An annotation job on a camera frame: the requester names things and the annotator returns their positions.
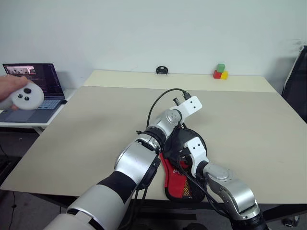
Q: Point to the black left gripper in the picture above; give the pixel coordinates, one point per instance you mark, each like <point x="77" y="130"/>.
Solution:
<point x="181" y="125"/>

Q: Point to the red cube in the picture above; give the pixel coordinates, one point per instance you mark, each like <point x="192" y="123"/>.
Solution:
<point x="217" y="74"/>

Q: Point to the open laptop computer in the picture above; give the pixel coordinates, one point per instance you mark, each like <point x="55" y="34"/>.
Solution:
<point x="45" y="83"/>

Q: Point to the white side table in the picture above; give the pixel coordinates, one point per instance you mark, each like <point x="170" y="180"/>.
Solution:
<point x="55" y="112"/>

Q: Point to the green cube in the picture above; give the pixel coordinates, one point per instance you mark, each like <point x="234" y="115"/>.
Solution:
<point x="220" y="67"/>

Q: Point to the black office chair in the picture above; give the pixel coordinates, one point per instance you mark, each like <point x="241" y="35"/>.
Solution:
<point x="297" y="83"/>

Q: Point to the small black usb dongle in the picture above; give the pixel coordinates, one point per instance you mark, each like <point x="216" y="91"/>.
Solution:
<point x="63" y="102"/>

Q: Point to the grey caster wheel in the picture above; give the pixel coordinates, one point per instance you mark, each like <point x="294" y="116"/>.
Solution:
<point x="290" y="221"/>

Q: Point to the yellow cube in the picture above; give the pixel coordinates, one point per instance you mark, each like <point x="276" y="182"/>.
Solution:
<point x="224" y="75"/>

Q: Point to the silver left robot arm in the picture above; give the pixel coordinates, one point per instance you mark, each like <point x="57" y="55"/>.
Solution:
<point x="134" y="163"/>

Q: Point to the person's bare hand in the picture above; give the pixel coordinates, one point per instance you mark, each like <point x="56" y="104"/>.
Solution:
<point x="10" y="85"/>

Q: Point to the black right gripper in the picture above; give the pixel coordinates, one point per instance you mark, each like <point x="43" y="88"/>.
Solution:
<point x="185" y="157"/>

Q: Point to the small black clip object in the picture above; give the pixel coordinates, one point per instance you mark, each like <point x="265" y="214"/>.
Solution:
<point x="162" y="70"/>

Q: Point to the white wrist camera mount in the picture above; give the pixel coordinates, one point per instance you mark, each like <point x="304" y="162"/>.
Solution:
<point x="192" y="105"/>
<point x="197" y="148"/>

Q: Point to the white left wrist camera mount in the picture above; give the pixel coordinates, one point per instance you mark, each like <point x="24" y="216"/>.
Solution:
<point x="192" y="105"/>

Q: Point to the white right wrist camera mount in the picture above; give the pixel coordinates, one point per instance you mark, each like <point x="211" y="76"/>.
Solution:
<point x="197" y="148"/>

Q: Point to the white handheld controller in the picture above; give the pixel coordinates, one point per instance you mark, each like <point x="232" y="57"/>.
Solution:
<point x="28" y="97"/>

